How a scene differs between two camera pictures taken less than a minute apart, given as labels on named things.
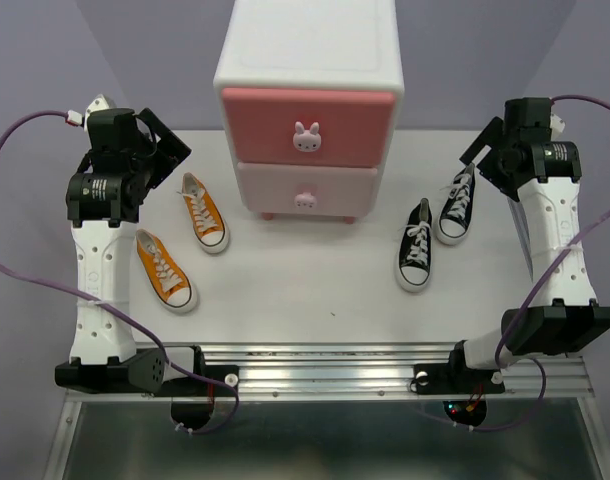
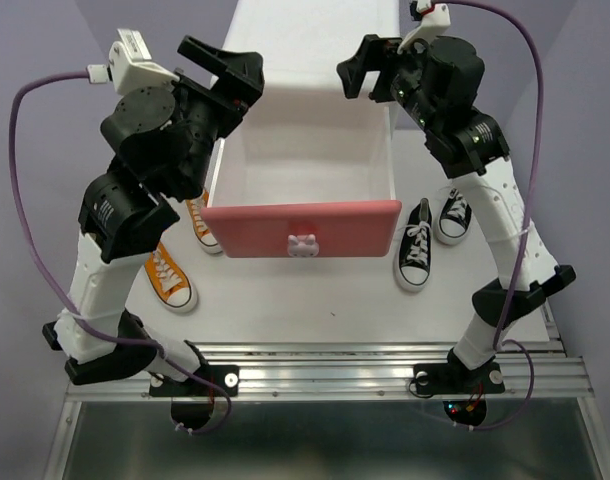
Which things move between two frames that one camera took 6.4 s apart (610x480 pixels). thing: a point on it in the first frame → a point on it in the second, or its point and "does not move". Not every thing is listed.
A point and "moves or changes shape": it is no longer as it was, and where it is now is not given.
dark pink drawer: [308, 128] moves or changes shape
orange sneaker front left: [171, 286] does not move
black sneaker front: [415, 253] does not move
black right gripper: [492, 136] → [379, 54]
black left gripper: [172, 151] → [243, 79]
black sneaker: [454, 218] does not move
